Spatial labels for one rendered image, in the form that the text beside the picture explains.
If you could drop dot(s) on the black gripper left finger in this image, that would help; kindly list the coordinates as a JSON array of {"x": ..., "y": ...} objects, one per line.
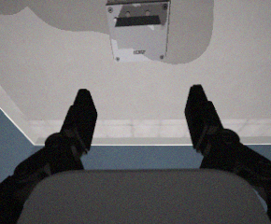
[{"x": 73, "y": 140}]

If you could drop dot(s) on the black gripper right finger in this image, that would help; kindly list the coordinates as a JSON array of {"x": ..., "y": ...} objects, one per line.
[{"x": 221, "y": 147}]

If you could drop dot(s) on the grey rectangular block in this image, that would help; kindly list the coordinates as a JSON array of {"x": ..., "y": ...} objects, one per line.
[{"x": 138, "y": 32}]

